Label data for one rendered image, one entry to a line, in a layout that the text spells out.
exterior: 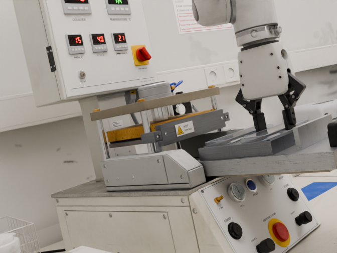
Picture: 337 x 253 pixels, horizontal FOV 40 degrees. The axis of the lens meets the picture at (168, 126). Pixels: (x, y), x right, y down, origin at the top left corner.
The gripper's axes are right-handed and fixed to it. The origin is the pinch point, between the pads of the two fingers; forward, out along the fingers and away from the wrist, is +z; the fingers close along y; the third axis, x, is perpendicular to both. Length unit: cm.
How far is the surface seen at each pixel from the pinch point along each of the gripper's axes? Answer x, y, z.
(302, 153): 10.7, -9.9, 4.6
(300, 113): -97, 42, 8
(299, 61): -120, 49, -14
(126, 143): 10.0, 32.4, -0.9
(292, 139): 2.0, -4.1, 3.4
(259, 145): 9.8, -1.6, 2.8
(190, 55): -63, 66, -24
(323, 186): -50, 16, 26
